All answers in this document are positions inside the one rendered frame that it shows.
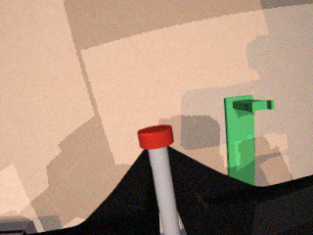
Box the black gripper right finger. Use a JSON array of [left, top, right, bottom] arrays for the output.
[[167, 146, 313, 235]]

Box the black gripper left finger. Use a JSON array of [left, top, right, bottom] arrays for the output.
[[28, 149, 160, 235]]

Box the grey tapered pin with red cap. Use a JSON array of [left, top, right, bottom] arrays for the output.
[[137, 124, 181, 235]]

